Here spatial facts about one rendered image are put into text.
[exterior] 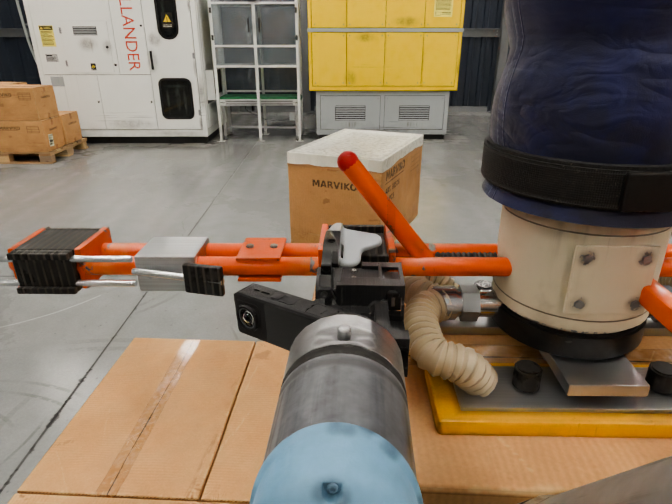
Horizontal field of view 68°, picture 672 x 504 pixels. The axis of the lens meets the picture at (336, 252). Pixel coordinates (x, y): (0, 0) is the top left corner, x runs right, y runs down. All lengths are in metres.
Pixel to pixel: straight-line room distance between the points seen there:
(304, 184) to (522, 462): 1.63
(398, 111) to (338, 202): 5.96
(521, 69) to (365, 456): 0.38
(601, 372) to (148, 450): 1.03
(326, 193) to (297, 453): 1.75
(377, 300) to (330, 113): 7.40
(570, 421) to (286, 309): 0.30
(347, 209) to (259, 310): 1.53
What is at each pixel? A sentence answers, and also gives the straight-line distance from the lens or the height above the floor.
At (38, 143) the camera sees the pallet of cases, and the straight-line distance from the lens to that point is 7.22.
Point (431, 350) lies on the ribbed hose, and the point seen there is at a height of 1.14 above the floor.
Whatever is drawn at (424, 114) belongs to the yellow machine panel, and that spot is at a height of 0.38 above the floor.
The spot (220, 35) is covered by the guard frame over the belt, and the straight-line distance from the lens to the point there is 7.81.
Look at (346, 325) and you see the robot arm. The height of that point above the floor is 1.25.
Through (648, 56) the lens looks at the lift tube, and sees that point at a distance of 0.49.
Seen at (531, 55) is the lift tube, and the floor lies 1.42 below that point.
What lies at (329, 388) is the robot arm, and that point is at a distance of 0.31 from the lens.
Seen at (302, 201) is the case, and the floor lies 0.82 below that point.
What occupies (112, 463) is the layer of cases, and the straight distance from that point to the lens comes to 1.33.
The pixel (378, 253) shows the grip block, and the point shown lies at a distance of 0.55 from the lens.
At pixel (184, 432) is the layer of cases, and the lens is 1.35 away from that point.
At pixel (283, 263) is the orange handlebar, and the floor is 1.20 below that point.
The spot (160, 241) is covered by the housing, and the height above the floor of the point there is 1.21.
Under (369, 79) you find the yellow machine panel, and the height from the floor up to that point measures 0.89.
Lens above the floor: 1.43
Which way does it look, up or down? 23 degrees down
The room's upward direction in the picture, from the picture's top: straight up
